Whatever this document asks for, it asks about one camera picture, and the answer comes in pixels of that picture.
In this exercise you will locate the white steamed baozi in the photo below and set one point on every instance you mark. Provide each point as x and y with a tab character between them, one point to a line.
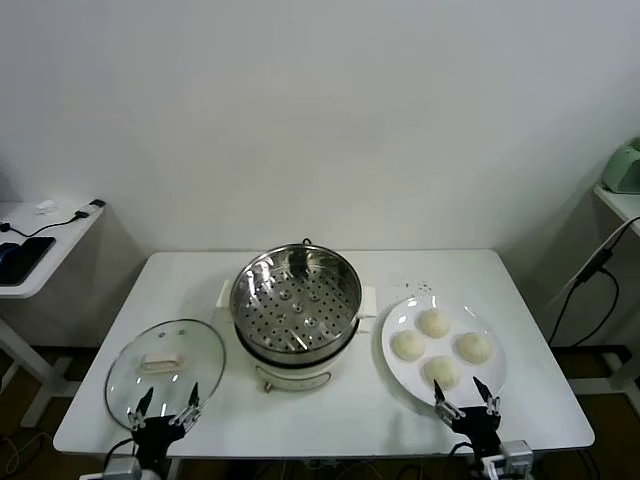
434	323
442	371
473	347
407	346

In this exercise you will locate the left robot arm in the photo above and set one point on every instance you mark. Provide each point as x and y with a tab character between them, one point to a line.
120	470

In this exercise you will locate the stainless steel steamer basket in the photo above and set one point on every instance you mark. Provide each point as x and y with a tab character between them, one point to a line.
300	310

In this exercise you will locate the small black adapter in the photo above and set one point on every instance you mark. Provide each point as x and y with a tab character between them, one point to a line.
96	202

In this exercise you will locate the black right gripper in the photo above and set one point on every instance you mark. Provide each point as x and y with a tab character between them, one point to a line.
477	425

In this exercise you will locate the small white object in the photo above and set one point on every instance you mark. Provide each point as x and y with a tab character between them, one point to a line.
45	205

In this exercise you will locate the white round plate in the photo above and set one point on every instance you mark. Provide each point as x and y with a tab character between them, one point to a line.
405	375

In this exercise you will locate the white side table with phone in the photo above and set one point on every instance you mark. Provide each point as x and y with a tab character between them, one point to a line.
55	225

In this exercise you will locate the dark crumbs cluster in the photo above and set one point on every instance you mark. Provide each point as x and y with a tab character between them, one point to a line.
424	286

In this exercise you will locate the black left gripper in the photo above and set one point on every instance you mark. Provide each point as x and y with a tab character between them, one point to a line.
157	437

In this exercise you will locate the pale green appliance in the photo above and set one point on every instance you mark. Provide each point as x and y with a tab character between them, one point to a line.
622	172

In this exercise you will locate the black smartphone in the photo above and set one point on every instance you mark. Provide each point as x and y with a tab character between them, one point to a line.
30	255

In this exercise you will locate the glass pot lid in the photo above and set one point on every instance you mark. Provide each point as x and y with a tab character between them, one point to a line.
162	364

